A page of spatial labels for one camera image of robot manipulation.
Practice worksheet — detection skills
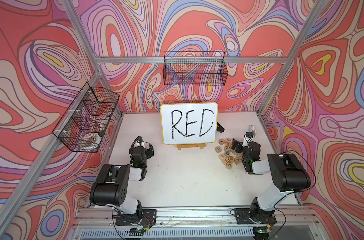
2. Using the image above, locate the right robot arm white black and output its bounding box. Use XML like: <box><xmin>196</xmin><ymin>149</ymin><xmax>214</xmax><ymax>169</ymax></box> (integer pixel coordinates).
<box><xmin>231</xmin><ymin>139</ymin><xmax>315</xmax><ymax>224</ymax></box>

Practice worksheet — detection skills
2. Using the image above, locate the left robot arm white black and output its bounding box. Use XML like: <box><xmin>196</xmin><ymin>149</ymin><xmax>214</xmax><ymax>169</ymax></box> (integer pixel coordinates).
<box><xmin>89</xmin><ymin>136</ymin><xmax>154</xmax><ymax>218</ymax></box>

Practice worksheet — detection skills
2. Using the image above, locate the black binder clip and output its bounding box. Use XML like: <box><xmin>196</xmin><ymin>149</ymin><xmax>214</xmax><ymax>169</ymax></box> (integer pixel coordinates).
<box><xmin>217</xmin><ymin>123</ymin><xmax>225</xmax><ymax>133</ymax></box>

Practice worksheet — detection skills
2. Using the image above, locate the wooden whiteboard stand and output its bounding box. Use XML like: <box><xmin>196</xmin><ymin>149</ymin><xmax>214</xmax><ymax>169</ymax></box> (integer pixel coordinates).
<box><xmin>177</xmin><ymin>144</ymin><xmax>206</xmax><ymax>150</ymax></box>

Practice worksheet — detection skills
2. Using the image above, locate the tape roll in basket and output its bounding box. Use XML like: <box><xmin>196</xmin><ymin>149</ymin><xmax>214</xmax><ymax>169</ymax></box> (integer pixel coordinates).
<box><xmin>80</xmin><ymin>133</ymin><xmax>101</xmax><ymax>150</ymax></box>

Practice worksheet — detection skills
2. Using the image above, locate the whiteboard with yellow rim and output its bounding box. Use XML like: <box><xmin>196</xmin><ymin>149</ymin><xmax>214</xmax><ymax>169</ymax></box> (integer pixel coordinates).
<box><xmin>160</xmin><ymin>103</ymin><xmax>219</xmax><ymax>145</ymax></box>

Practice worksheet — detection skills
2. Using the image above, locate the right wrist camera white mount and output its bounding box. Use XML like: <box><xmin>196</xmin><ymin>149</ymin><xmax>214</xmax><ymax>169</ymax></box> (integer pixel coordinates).
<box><xmin>244</xmin><ymin>131</ymin><xmax>255</xmax><ymax>146</ymax></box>

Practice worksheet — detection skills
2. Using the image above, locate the black wire basket left wall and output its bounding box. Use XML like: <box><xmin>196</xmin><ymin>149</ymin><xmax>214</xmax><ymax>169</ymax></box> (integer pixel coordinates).
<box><xmin>52</xmin><ymin>83</ymin><xmax>120</xmax><ymax>153</ymax></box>

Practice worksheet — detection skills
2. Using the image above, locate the black wire basket wall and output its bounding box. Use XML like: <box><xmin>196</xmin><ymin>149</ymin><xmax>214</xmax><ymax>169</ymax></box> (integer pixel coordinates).
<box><xmin>163</xmin><ymin>50</ymin><xmax>228</xmax><ymax>86</ymax></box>
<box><xmin>52</xmin><ymin>83</ymin><xmax>120</xmax><ymax>153</ymax></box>

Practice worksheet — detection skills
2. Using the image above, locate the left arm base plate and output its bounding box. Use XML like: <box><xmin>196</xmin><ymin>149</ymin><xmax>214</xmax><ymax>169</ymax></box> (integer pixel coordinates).
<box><xmin>113</xmin><ymin>209</ymin><xmax>157</xmax><ymax>227</ymax></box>

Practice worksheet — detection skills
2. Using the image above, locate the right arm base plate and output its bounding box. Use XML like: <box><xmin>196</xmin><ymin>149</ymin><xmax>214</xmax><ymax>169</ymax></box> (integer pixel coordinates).
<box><xmin>230</xmin><ymin>208</ymin><xmax>277</xmax><ymax>226</ymax></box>

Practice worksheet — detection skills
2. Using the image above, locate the aluminium rail at front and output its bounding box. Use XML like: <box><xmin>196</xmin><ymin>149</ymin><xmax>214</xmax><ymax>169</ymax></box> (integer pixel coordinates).
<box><xmin>73</xmin><ymin>205</ymin><xmax>319</xmax><ymax>228</ymax></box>

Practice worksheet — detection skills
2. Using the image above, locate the black wire basket back wall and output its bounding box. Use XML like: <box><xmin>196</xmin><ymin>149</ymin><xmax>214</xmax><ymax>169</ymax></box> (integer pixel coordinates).
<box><xmin>163</xmin><ymin>50</ymin><xmax>228</xmax><ymax>86</ymax></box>

